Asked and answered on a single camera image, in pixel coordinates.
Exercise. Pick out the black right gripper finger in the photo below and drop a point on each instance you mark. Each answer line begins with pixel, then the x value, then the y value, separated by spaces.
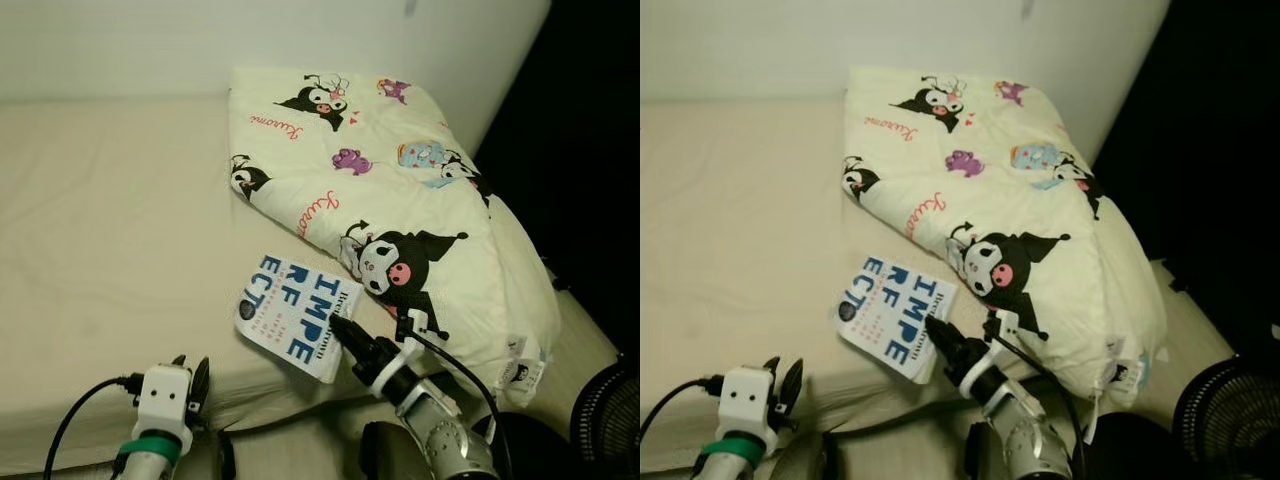
pixel 346 332
pixel 942 332

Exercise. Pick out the white book with blue letters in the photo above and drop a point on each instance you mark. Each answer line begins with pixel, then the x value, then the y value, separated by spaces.
pixel 290 320
pixel 890 320

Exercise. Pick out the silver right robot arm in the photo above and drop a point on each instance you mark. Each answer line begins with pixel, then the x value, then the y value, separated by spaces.
pixel 1030 440
pixel 445 440

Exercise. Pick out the dark robot left leg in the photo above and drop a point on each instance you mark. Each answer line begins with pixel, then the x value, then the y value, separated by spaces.
pixel 224 460
pixel 816 460

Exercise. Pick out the cream cartoon print comforter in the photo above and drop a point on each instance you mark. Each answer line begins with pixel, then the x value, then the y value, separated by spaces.
pixel 1010 190
pixel 400 200

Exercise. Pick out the cream sheeted bed mattress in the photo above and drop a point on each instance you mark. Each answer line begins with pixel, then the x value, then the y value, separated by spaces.
pixel 740 220
pixel 120 220

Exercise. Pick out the white comforter care label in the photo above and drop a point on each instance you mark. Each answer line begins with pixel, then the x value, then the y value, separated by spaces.
pixel 525 365
pixel 1128 370

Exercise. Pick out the black standing fan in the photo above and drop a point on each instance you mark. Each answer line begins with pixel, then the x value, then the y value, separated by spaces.
pixel 1230 410
pixel 610 410

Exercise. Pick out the dark wooden cabinet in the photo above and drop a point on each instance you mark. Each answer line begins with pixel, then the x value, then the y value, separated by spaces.
pixel 1200 150
pixel 580 150

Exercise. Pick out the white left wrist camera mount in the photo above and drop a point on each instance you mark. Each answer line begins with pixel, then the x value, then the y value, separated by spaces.
pixel 747 395
pixel 162 395

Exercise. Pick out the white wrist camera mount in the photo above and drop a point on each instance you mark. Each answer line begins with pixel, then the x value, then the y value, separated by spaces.
pixel 1003 322
pixel 747 395
pixel 162 395
pixel 415 325

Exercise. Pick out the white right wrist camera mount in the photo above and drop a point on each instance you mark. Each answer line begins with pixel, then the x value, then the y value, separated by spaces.
pixel 1003 322
pixel 415 325

